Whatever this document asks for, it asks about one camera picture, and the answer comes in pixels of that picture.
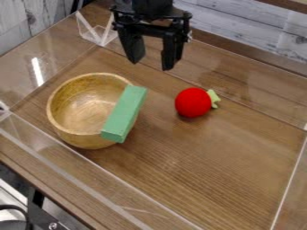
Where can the black table leg bracket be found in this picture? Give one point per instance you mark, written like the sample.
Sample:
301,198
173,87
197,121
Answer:
40,219

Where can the brown wooden bowl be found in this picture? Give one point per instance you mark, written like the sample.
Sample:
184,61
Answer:
80,105

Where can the clear acrylic corner bracket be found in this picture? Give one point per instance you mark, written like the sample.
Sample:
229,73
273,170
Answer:
100,35

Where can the clear acrylic tray wall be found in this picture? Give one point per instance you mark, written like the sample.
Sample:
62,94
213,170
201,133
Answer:
225,171

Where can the green foam stick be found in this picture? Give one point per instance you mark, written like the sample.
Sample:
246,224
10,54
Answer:
122,116

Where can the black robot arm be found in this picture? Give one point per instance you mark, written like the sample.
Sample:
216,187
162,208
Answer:
145,6

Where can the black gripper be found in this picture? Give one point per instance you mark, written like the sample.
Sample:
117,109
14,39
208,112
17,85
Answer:
168,23

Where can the red toy tomato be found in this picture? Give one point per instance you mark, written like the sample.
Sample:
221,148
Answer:
193,102

